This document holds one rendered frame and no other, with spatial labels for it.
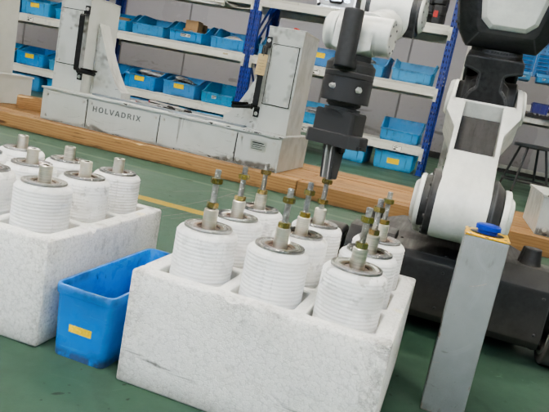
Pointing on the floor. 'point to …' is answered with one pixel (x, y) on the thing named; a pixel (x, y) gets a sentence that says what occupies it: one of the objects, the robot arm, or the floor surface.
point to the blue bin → (97, 310)
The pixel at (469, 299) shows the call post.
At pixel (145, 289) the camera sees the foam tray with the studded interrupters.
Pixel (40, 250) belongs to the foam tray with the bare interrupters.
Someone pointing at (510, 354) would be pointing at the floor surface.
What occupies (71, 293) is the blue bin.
